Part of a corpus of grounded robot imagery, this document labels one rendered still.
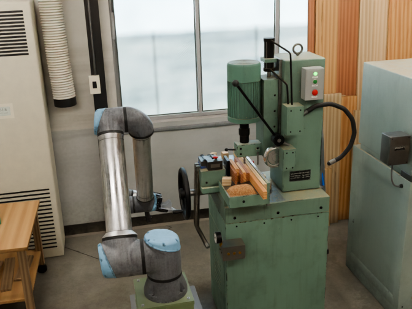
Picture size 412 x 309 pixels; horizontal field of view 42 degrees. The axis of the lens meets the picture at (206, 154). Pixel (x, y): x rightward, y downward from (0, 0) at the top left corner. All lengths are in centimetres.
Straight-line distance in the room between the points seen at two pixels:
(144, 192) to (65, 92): 133
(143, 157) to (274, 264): 97
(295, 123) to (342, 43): 162
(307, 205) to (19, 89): 198
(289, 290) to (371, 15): 221
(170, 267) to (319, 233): 103
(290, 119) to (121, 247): 108
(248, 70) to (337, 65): 165
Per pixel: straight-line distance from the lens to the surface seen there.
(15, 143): 384
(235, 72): 275
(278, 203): 287
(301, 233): 299
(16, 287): 355
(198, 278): 372
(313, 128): 291
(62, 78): 382
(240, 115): 280
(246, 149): 291
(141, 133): 245
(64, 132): 410
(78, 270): 395
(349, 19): 431
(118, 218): 231
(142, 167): 261
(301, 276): 314
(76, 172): 420
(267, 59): 281
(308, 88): 277
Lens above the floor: 200
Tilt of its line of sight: 20 degrees down
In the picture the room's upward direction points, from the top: 2 degrees counter-clockwise
